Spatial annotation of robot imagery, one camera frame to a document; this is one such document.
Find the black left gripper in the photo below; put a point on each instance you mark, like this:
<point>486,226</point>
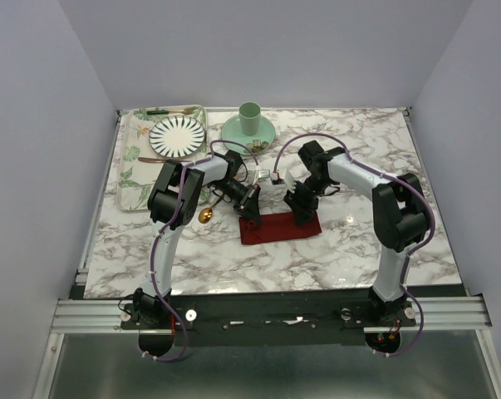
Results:
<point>247,205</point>

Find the green plastic cup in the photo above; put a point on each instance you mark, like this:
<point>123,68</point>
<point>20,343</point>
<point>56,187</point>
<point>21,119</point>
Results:
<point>249,114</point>

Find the gold spoon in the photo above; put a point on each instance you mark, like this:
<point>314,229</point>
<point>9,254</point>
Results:
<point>206,214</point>

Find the green handled gold fork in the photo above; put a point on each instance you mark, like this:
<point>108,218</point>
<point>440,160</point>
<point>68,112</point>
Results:
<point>185,111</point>

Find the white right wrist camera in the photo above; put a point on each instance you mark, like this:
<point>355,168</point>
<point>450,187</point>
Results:
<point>283,179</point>

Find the striped white round plate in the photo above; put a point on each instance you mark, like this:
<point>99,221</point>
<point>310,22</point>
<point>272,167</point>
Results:
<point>177,137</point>

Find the green round saucer plate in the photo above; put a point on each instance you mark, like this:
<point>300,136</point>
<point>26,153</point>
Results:
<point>236,140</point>

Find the dark red cloth napkin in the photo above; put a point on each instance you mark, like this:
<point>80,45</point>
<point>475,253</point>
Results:
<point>276,228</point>

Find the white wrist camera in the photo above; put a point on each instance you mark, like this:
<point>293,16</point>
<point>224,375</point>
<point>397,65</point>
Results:
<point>283,179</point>
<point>261,177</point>

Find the floral rectangular serving tray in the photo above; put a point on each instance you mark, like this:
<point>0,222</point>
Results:
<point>135,179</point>

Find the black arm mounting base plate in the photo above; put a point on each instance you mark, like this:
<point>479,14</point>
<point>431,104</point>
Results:
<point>341,316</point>

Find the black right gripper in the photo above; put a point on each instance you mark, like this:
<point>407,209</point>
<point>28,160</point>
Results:
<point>300,207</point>

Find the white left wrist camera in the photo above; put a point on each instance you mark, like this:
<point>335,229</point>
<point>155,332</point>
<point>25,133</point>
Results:
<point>261,177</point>

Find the aluminium frame rail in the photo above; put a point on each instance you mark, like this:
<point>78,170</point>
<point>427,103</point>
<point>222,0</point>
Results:
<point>437,314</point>

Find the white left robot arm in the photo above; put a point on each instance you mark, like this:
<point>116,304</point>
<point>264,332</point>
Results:
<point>172,205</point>

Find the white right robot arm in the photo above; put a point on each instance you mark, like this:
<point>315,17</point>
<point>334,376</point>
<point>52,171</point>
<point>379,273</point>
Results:
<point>402,219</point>

